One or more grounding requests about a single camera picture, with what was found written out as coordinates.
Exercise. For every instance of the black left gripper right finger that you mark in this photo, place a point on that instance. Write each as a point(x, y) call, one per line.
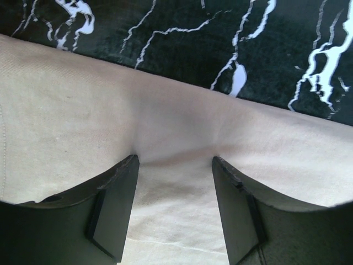
point(263, 226)

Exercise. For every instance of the beige t shirt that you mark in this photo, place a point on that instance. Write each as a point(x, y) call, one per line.
point(66, 119)

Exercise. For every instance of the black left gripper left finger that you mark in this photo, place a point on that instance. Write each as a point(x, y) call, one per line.
point(86, 224)

